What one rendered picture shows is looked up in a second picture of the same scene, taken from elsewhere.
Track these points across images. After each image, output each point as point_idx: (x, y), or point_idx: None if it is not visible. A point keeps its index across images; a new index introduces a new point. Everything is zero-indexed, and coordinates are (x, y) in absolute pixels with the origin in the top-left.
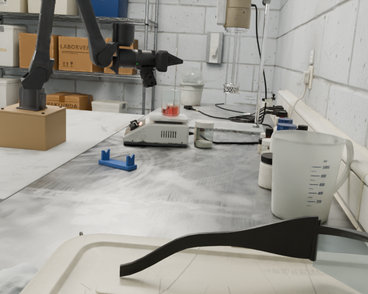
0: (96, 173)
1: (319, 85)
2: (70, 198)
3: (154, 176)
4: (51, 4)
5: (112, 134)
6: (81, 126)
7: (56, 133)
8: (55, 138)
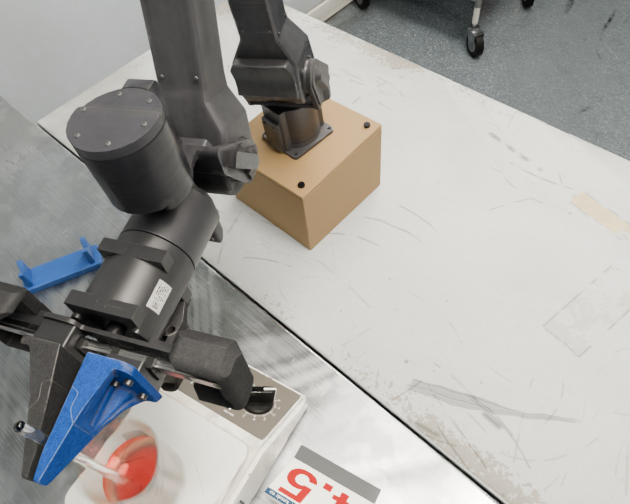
0: (50, 227)
1: None
2: None
3: None
4: None
5: (365, 388)
6: (523, 347)
7: (266, 205)
8: (266, 210)
